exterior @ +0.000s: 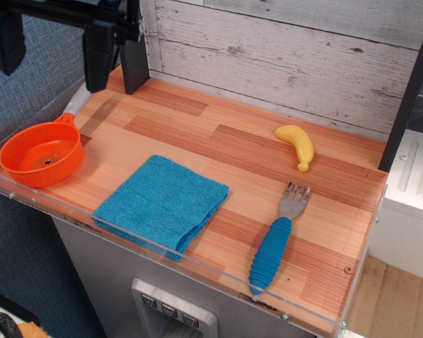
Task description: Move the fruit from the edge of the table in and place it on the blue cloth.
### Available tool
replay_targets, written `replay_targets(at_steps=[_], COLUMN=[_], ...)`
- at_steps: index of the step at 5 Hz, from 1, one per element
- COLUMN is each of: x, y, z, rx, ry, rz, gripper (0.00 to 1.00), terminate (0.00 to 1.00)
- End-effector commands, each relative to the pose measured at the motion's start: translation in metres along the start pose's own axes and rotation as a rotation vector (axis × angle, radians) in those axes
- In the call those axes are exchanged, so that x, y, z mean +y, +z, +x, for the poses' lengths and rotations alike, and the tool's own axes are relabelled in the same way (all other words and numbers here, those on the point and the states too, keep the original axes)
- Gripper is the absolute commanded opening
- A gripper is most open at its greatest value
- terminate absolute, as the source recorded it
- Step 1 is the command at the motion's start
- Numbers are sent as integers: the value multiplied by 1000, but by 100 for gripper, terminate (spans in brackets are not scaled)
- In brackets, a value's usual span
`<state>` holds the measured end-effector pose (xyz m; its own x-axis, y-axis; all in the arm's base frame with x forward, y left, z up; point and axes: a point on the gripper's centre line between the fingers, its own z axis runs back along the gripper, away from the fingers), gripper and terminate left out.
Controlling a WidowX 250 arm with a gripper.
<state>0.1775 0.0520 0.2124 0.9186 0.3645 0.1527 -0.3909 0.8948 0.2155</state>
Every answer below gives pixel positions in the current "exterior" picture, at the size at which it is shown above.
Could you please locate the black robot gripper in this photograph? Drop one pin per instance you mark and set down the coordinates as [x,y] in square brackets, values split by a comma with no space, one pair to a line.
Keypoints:
[106,24]

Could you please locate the clear acrylic table guard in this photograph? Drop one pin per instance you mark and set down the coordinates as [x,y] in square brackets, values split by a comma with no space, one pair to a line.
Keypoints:
[256,153]

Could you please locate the dark grey left post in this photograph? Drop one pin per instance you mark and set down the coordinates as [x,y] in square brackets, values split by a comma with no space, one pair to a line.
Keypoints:
[133,54]

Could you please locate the yellow toy banana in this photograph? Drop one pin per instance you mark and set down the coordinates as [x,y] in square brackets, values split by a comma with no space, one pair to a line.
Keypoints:
[303,145]

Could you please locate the orange pot with grey handle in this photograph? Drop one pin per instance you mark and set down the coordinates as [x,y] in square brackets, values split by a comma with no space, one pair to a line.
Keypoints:
[47,153]

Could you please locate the fork with blue handle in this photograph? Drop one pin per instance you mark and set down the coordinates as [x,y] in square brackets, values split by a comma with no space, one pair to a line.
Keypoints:
[270,252]

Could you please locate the silver dispenser panel with buttons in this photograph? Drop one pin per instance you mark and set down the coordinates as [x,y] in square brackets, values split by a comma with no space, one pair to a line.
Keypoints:
[163,314]

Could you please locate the orange cloth item bottom left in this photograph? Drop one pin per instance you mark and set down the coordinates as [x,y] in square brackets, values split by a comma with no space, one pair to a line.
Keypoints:
[31,330]

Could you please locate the dark grey right post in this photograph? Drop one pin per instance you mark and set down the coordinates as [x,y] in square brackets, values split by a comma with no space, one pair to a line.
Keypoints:
[404,113]

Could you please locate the black mesh item bottom left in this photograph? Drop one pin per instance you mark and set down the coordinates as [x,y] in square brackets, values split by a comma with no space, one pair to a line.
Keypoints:
[8,327]

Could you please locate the dark grey post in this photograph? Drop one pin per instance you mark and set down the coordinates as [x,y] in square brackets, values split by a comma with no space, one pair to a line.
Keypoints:
[133,54]
[404,113]

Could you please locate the folded blue cloth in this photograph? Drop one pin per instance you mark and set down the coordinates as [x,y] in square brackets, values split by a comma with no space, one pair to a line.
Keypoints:
[162,206]

